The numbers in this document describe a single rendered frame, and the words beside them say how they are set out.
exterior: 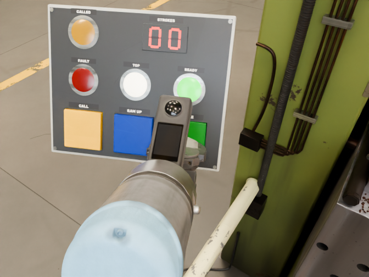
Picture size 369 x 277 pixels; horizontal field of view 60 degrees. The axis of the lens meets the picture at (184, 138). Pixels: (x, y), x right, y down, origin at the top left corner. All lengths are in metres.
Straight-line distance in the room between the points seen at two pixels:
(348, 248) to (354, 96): 0.32
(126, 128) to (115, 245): 0.39
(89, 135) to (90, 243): 0.41
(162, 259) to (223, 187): 1.57
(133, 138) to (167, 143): 0.20
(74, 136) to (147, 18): 0.26
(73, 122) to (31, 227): 1.22
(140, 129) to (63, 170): 1.42
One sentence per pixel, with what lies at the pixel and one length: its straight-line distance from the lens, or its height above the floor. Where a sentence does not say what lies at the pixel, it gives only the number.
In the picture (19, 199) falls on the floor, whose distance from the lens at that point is 1.95.
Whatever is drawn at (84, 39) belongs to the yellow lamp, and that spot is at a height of 1.15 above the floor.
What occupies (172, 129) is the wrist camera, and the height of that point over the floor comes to 1.14.
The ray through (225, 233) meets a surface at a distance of 0.91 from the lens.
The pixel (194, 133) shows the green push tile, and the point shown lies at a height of 1.02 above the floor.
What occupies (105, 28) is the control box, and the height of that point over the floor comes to 1.17.
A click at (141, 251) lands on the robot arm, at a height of 1.21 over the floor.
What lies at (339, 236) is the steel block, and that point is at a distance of 0.75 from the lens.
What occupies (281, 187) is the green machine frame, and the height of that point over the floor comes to 0.65.
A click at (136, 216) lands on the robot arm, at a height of 1.21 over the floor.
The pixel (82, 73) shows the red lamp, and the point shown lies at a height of 1.10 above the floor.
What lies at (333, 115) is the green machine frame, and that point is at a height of 0.96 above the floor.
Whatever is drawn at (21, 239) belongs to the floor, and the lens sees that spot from 1.80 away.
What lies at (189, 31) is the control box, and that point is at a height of 1.18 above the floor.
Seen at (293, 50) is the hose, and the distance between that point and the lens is 0.73.
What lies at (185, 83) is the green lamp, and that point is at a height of 1.10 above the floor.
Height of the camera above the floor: 1.42
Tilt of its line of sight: 44 degrees down
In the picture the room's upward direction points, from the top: straight up
